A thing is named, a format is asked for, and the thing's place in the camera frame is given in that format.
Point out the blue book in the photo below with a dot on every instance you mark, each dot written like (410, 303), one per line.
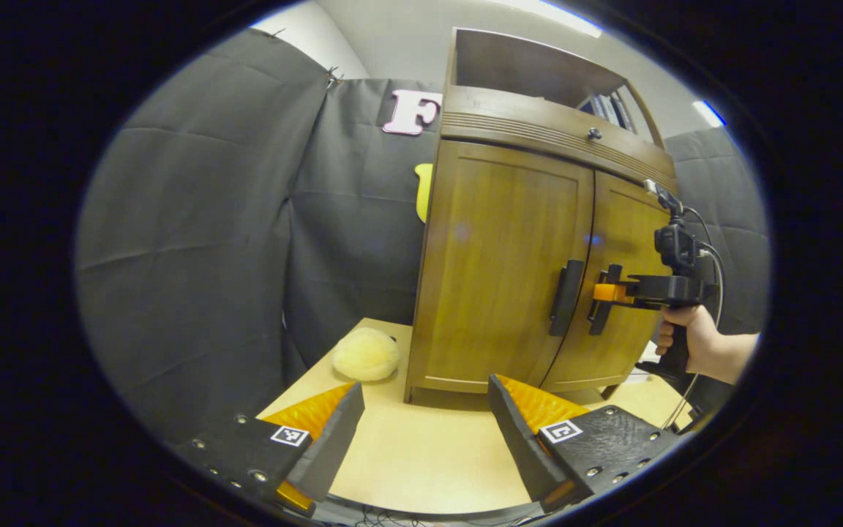
(599, 108)

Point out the black round drawer knob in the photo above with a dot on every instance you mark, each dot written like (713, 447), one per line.
(594, 134)

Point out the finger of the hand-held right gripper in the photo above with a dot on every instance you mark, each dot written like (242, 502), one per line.
(615, 291)

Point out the small ceiling light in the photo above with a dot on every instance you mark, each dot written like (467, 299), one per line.
(708, 113)

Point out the large ceiling light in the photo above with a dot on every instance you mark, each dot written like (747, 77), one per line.
(553, 16)

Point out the wooden cabinet door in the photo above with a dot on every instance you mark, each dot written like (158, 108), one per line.
(626, 234)
(487, 256)

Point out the yellow plush toy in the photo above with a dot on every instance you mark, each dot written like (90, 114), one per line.
(365, 355)

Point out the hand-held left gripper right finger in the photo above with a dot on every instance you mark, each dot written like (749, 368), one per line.
(520, 446)

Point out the black backdrop cloth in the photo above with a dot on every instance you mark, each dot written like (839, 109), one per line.
(195, 256)

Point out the pale grey book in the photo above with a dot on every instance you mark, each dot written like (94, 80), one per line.
(612, 111)

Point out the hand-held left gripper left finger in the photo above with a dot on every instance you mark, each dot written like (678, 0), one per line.
(334, 454)

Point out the wooden double-door shoe cabinet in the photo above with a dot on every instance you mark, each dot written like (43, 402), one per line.
(538, 135)

